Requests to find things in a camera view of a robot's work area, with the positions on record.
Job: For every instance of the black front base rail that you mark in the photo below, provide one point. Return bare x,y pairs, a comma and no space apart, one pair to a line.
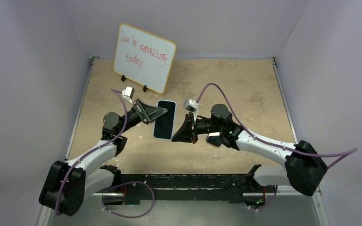
232,188

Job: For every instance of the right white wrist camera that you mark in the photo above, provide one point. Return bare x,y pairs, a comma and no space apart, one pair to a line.
192,107

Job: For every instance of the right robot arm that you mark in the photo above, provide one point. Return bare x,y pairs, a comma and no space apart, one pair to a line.
298,164

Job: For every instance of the black phone in black case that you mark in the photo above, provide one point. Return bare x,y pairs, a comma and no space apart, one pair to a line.
214,139

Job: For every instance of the white board with orange frame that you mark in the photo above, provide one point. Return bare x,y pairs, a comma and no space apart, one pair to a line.
143,58

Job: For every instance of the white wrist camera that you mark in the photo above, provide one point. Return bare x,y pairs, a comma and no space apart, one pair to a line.
192,107
128,93

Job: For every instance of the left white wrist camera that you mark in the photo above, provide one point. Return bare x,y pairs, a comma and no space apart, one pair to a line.
128,93

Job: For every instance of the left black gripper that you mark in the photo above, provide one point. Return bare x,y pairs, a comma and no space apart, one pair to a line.
148,112

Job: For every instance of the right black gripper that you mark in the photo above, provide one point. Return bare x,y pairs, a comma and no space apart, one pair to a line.
186,133

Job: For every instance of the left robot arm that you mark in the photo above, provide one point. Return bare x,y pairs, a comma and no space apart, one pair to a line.
69,183

